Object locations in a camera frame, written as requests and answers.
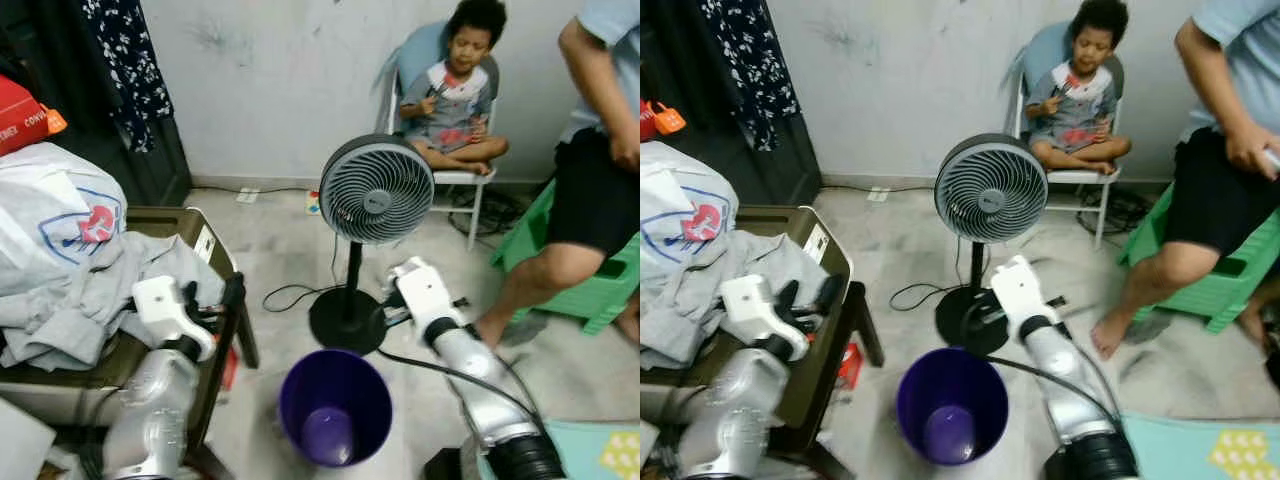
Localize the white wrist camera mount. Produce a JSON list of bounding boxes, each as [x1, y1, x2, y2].
[[990, 254, 1063, 343], [132, 276, 217, 363], [390, 256, 467, 347], [720, 274, 809, 363]]

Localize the child in grey shirt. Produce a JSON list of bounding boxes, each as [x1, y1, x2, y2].
[[400, 0, 511, 177], [1025, 0, 1134, 177]]

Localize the white metal chair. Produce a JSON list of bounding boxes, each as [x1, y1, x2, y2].
[[383, 25, 501, 253], [1010, 25, 1126, 251]]

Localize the dark floral garment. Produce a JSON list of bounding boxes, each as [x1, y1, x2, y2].
[[80, 0, 176, 154], [700, 0, 801, 154]]

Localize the adult in black shorts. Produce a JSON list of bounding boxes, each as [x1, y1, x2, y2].
[[1090, 0, 1280, 361], [470, 0, 641, 348]]

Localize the dark wardrobe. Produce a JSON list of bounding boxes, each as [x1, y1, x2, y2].
[[640, 0, 823, 208], [0, 0, 193, 208]]

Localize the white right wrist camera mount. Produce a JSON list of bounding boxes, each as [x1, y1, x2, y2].
[[390, 256, 467, 347], [990, 254, 1063, 343]]

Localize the white cardboard sheet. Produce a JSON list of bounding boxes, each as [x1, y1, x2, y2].
[[0, 395, 58, 480]]

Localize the green plastic stool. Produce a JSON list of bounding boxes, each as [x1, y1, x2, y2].
[[490, 178, 641, 337], [1118, 185, 1280, 335]]

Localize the light blue cloth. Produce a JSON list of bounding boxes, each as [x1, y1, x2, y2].
[[1013, 22, 1076, 98], [383, 22, 451, 98]]

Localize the grey slipper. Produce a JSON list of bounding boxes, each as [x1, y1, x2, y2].
[[1125, 312, 1176, 346], [500, 312, 549, 347]]

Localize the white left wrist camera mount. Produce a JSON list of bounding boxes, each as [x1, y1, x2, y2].
[[720, 274, 809, 363], [132, 276, 217, 363]]

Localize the purple plastic bucket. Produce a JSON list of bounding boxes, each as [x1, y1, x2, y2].
[[896, 346, 1011, 468], [278, 347, 394, 469]]

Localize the tangled black floor cables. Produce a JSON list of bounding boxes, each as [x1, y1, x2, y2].
[[1075, 185, 1151, 239], [440, 185, 523, 241]]

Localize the black grey pedestal fan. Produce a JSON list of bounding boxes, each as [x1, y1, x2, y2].
[[308, 133, 437, 357], [932, 132, 1049, 357]]

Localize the white bag with red print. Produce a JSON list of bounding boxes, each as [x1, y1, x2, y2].
[[0, 142, 128, 298], [640, 140, 743, 298]]

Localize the olive brown side table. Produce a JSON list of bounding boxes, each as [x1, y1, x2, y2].
[[640, 205, 887, 480], [0, 205, 261, 480]]

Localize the teal blanket with colourful shapes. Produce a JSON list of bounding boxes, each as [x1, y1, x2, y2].
[[1120, 410, 1280, 480], [475, 418, 641, 480]]

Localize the grey crumpled garment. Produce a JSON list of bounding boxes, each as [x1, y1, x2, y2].
[[655, 230, 833, 369], [0, 232, 229, 373]]

